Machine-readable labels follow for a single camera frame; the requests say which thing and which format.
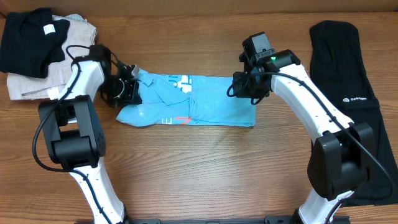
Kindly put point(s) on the folded grey-blue garment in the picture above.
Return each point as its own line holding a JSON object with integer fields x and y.
{"x": 75, "y": 17}

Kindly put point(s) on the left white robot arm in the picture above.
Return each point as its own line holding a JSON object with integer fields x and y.
{"x": 70, "y": 139}

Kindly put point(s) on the folded beige shorts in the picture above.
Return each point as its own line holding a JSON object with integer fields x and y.
{"x": 25, "y": 88}

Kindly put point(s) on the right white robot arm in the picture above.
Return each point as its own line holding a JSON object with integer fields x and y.
{"x": 341, "y": 159}

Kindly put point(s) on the black garment on right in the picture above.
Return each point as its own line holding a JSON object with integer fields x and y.
{"x": 338, "y": 71}

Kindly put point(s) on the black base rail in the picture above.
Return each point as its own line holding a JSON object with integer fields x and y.
{"x": 211, "y": 221}

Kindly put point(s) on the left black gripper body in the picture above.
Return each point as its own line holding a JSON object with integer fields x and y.
{"x": 119, "y": 91}

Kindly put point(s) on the folded black garment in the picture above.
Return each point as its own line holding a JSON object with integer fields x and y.
{"x": 31, "y": 41}

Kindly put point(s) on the light blue printed t-shirt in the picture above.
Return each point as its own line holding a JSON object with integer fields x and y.
{"x": 187, "y": 100}

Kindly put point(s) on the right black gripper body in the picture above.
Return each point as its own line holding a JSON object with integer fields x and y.
{"x": 249, "y": 87}

